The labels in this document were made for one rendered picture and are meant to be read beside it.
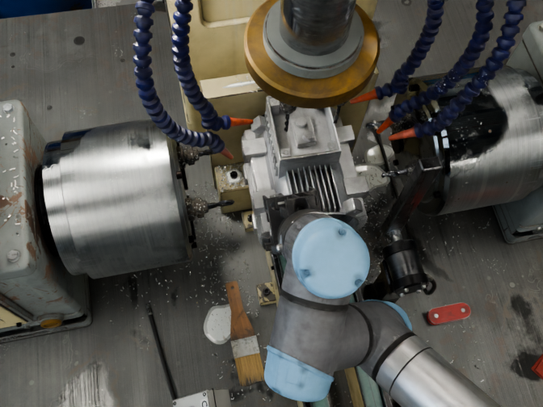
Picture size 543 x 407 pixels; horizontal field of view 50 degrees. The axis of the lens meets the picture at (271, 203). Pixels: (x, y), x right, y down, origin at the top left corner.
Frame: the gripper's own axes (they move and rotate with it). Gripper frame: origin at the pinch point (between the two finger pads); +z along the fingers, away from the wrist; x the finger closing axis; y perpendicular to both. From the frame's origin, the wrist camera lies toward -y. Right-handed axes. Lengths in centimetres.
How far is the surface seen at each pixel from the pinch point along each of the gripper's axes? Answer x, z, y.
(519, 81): -42.7, 1.2, 17.2
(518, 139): -39.4, -2.2, 8.2
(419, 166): -17.9, -13.9, 7.8
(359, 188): -14.0, 3.6, 4.1
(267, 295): 2.7, 21.5, -15.9
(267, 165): 0.1, 8.0, 10.2
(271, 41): -0.1, -15.8, 26.9
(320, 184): -7.3, 2.6, 6.1
